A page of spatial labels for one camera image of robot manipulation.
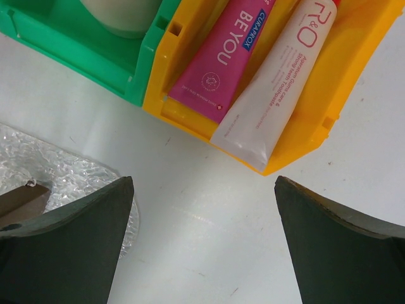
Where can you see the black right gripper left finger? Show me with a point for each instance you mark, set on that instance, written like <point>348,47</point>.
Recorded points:
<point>67,255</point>

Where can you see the yellow plastic bin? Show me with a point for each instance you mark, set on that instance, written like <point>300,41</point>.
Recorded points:
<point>357,31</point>

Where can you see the clear glass tray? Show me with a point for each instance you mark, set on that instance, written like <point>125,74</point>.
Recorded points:
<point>69,177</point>

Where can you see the green plastic bin with cup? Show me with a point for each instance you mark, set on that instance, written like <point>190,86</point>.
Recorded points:
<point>66,32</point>

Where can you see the pink toothpaste tube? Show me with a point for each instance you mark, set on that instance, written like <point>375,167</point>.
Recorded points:
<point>209,82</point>

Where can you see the white toothpaste tube red cap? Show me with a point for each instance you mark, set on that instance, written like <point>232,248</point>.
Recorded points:
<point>252,127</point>

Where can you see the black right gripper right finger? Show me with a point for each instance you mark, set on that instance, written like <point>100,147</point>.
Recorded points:
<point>339,254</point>

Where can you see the beige cup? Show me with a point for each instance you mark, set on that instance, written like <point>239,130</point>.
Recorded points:
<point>130,19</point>

